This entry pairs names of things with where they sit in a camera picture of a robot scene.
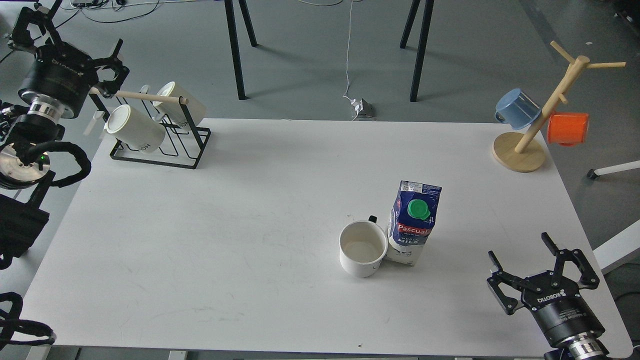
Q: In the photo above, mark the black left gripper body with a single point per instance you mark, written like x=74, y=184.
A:
x=59, y=81

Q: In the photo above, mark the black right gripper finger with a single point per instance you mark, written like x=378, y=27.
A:
x=501, y=277
x=555, y=283

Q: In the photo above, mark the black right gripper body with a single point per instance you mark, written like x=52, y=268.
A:
x=559, y=310

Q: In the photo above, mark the blue Pascual milk carton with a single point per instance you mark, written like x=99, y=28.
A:
x=412, y=219

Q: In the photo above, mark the white smiley face mug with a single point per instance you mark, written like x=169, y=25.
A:
x=363, y=244

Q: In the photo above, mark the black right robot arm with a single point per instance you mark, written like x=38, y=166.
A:
x=581, y=347

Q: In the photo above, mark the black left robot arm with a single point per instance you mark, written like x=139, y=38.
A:
x=33, y=153

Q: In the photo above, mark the orange hanging cup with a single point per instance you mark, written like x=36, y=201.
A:
x=567, y=128

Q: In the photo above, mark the blue hanging cup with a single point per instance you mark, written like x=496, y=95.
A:
x=517, y=109

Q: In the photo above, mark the white mug front on rack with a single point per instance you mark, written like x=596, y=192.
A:
x=137, y=130

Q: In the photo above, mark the wooden mug tree stand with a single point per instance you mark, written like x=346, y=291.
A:
x=520, y=152

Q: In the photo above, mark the black table legs left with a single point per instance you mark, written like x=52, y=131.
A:
x=234, y=40

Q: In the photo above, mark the black table legs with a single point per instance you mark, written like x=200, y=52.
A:
x=234, y=40
x=428, y=11

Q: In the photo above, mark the grey floor plug adapter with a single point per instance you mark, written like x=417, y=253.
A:
x=362, y=109

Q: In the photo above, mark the black table legs right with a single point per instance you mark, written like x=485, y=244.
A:
x=428, y=11

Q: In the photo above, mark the black wire mug rack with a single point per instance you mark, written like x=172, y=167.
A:
x=174, y=107

